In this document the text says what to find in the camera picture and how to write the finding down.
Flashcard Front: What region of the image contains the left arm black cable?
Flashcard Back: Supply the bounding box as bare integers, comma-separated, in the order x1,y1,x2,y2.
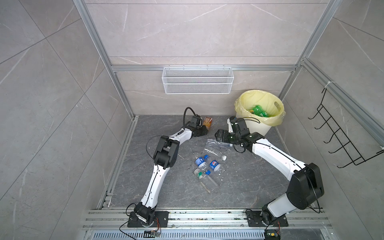
119,106,197,240

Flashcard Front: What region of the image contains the clear bottle white cap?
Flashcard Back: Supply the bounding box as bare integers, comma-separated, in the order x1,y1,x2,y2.
206,139,233,149

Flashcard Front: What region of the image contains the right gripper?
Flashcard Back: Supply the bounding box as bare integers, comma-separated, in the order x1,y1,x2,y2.
214,129,241,145

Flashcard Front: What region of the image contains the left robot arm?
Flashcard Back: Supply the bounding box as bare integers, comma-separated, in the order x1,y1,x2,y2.
134,115,208,227

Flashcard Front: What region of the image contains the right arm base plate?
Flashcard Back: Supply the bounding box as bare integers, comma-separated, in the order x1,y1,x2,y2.
244,209,289,227

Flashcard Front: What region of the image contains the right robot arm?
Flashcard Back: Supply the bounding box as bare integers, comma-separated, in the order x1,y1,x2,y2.
215,116,325,226

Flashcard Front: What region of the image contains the clear crushed bottle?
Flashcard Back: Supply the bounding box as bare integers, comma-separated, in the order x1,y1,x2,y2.
203,146,228,161

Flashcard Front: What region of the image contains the green Sprite bottle yellow cap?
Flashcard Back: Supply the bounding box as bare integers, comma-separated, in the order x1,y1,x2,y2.
251,105,270,118

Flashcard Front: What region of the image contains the yellow bin liner bag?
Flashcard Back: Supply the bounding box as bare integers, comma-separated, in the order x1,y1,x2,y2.
235,90,286,127

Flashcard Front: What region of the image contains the white wire mesh basket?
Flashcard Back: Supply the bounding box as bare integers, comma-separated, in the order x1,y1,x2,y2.
162,67,234,95

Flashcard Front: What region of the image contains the white plastic waste bin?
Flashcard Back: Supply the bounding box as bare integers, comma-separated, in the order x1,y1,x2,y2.
236,114,271,136

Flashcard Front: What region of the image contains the Pepsi blue label bottle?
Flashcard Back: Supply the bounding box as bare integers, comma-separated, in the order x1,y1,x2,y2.
204,155,223,177

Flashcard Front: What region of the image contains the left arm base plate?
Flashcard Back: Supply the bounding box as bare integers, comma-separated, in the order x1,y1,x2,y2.
127,211,169,228

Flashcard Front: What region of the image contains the blue label bottle centre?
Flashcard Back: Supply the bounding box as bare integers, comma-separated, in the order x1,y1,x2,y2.
195,157,211,175

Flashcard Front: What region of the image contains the aluminium front rail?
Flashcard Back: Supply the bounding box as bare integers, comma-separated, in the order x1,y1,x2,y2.
81,208,337,240

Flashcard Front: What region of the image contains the black wire hook rack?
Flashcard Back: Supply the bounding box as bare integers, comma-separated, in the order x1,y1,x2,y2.
308,88,384,169

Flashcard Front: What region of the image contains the amber tea bottle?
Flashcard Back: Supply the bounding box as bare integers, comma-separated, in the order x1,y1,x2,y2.
203,117,213,130

